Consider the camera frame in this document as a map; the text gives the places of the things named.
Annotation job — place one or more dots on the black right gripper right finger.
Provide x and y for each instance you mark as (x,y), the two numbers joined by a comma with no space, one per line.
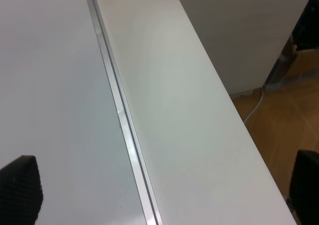
(303,196)

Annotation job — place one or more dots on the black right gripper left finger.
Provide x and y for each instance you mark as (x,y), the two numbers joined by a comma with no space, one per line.
(21,194)

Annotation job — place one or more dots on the white aluminium-framed whiteboard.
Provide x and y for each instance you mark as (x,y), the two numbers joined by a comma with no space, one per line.
(60,102)

